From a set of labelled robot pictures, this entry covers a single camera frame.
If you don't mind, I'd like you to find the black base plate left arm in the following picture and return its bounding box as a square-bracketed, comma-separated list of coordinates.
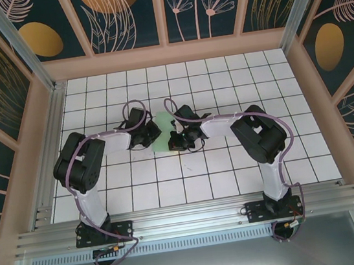
[74, 219, 137, 249]

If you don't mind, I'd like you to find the slotted grey cable duct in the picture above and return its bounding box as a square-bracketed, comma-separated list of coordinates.
[29, 224, 278, 265]

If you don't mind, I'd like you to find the aluminium corner post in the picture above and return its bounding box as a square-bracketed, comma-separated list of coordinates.
[274, 0, 337, 57]
[0, 0, 58, 98]

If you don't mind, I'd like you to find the black base plate right arm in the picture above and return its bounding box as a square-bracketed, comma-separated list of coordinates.
[244, 194, 306, 224]

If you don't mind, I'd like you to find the aluminium side rail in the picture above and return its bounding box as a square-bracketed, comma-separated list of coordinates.
[14, 80, 86, 231]

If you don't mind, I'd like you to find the yellow cable connector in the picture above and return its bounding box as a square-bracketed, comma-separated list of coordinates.
[282, 218, 304, 231]

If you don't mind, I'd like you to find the long aluminium mounting rail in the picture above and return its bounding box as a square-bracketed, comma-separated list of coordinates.
[11, 180, 354, 259]

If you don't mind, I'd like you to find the small black circuit board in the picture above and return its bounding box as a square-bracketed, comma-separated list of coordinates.
[92, 243, 128, 259]

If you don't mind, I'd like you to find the light green paper sheet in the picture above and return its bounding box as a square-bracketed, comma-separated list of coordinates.
[148, 109, 180, 155]

